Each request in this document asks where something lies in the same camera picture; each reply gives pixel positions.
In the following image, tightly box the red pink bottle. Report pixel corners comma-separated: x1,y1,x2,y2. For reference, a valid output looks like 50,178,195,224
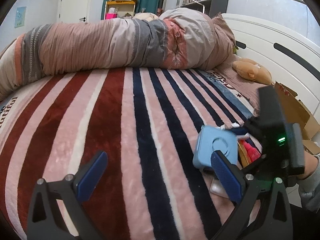
240,140,261,166

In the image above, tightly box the light blue square box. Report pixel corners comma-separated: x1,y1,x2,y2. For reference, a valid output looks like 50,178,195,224
193,125,238,171

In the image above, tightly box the white plastic bottle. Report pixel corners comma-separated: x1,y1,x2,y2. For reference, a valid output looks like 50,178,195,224
220,122,240,130

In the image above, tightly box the grey sleeve forearm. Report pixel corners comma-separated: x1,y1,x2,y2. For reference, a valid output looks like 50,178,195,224
297,154,320,215

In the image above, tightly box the person's right hand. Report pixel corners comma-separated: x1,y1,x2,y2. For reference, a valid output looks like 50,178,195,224
297,151,318,180

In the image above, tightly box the pink striped pillow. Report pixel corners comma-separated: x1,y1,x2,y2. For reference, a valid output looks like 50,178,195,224
215,56,273,115

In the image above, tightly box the brown cardboard box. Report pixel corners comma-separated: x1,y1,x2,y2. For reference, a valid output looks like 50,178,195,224
237,81,320,168

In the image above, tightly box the white rectangular power bank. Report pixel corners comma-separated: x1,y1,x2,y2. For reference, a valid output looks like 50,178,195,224
209,178,238,200

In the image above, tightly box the tan plush toy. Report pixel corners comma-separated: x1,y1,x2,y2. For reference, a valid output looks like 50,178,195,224
232,58,272,85

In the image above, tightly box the green plush toy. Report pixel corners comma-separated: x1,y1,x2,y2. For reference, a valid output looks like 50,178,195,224
233,46,239,54

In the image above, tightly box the white bed headboard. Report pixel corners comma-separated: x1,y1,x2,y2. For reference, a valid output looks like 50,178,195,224
223,13,319,120

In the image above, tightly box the striped plush blanket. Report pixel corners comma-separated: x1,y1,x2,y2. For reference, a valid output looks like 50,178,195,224
1,68,253,239

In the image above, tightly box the rolled pink grey duvet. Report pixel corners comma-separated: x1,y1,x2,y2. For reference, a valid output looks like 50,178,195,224
1,8,236,99

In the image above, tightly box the yellow wooden shelf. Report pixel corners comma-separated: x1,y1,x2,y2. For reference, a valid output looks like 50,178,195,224
103,0,136,20

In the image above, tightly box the bright pink bag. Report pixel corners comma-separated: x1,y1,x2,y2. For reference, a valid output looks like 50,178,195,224
105,12,118,20

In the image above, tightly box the white door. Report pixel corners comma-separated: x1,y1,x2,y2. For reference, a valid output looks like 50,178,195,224
58,0,89,23

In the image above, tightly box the blue wall poster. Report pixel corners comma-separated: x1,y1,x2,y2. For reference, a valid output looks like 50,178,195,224
14,7,27,28

